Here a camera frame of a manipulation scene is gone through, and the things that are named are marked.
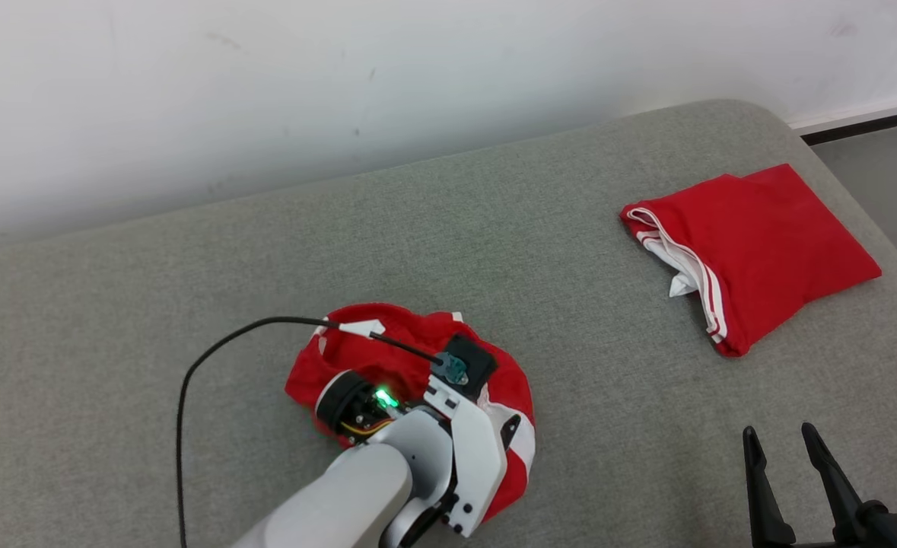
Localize red Bulls basketball jersey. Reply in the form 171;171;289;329
619;164;883;358

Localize grey fabric sofa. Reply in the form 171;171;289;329
0;99;897;548

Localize thin black camera cable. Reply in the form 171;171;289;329
177;316;449;548

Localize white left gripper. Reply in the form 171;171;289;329
421;373;523;537

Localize white wall baseboard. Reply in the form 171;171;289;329
787;95;897;145

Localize red shorts with white stripe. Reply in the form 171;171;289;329
285;302;536;526

